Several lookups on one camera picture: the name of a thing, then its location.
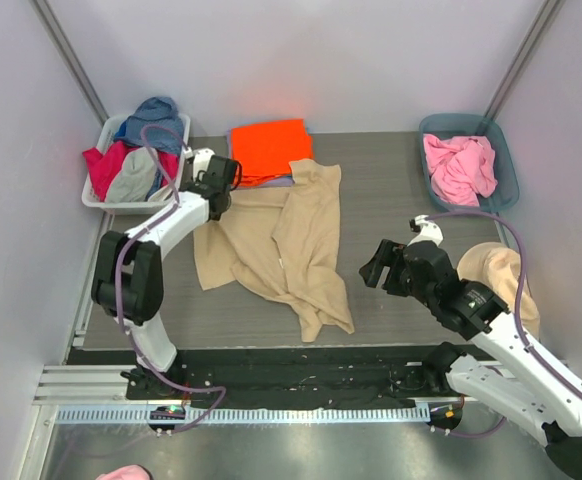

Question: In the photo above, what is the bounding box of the beige t shirt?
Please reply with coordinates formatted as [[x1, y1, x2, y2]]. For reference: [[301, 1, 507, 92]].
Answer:
[[193, 159, 355, 343]]

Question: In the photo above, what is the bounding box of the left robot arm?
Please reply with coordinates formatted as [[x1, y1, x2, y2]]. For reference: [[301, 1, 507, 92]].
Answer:
[[91, 149, 242, 399]]

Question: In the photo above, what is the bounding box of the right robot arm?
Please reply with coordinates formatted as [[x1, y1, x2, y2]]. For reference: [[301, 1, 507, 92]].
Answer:
[[359, 240, 582, 479]]

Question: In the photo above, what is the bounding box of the orange folded t shirt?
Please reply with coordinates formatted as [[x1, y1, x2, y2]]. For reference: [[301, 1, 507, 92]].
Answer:
[[228, 117, 317, 188]]

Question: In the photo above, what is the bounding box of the beige bucket hat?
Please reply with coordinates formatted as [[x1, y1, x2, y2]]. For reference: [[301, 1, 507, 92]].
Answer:
[[457, 242, 540, 339]]

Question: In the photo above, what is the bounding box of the blue patterned garment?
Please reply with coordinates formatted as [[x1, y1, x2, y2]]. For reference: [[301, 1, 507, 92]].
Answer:
[[114, 96, 185, 155]]

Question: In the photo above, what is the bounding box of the grey garment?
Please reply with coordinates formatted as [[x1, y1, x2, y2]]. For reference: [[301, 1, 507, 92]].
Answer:
[[105, 147, 161, 203]]

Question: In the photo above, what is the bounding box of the pink crumpled t shirt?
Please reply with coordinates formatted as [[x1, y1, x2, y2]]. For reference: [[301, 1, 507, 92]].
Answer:
[[422, 134, 498, 207]]

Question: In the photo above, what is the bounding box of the teal plastic basin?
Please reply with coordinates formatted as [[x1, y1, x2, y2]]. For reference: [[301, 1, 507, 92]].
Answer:
[[419, 113, 520, 213]]

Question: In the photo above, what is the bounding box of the magenta garment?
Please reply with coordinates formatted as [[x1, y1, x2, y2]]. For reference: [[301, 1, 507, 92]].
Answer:
[[82, 141, 179, 203]]

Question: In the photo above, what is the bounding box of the white laundry basket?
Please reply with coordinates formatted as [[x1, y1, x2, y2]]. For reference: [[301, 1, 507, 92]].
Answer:
[[82, 115, 191, 215]]

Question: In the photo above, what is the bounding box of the pink object bottom edge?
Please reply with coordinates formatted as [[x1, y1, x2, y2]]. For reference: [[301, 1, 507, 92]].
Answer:
[[96, 465, 153, 480]]

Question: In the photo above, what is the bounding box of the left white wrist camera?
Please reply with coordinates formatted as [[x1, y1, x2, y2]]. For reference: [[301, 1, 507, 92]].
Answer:
[[185, 148, 215, 180]]

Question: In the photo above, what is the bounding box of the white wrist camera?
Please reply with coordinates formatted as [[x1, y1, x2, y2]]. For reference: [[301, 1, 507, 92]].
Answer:
[[185, 148, 215, 180], [408, 215, 443, 246]]

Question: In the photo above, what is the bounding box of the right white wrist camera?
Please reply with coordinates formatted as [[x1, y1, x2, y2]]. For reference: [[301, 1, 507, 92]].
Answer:
[[408, 215, 443, 246]]

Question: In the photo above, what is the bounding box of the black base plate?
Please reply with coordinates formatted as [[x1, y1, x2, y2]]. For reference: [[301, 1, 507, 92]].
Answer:
[[122, 346, 456, 410]]

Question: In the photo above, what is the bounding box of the white slotted cable duct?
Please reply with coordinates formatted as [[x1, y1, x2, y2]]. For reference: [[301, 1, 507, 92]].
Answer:
[[55, 404, 430, 427]]

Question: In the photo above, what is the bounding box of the left aluminium corner post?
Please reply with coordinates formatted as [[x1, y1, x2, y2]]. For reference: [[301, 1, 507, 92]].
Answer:
[[29, 0, 109, 125]]

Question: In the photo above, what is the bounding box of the aluminium corner post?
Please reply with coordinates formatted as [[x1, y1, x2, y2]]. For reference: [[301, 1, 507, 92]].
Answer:
[[484, 0, 566, 120], [29, 0, 109, 125]]

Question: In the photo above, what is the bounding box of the aluminium rail frame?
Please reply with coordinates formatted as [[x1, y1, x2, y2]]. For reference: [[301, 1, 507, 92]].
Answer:
[[33, 360, 582, 405]]

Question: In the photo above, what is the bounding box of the right aluminium corner post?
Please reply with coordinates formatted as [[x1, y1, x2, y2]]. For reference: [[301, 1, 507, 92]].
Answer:
[[484, 0, 566, 120]]

